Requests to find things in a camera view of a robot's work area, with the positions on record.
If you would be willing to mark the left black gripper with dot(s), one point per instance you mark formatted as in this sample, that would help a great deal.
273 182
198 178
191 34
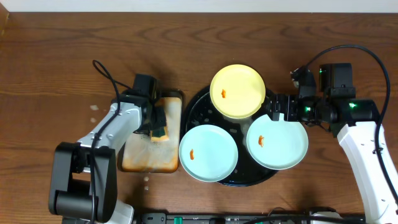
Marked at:
158 121

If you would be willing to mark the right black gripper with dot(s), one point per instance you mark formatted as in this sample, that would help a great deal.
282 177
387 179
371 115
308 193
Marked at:
277 106

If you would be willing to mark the yellow green scrub sponge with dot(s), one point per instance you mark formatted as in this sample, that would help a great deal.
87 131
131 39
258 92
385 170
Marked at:
159 131

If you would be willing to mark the light blue plate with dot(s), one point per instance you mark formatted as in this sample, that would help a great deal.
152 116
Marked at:
276 145
208 153

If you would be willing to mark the yellow plate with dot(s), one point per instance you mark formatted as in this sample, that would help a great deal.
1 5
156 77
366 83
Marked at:
237 91

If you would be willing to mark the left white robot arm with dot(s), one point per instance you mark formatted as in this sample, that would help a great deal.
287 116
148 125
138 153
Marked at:
84 177

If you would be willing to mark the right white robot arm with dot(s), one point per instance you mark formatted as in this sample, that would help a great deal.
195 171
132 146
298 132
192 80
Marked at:
355 124

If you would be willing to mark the rectangular soapy water tray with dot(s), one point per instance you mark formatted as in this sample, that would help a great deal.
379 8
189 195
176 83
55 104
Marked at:
156 151

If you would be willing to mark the round black tray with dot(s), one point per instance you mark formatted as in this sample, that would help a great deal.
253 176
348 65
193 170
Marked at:
200 110

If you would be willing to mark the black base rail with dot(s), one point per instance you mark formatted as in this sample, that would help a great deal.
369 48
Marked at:
163 218

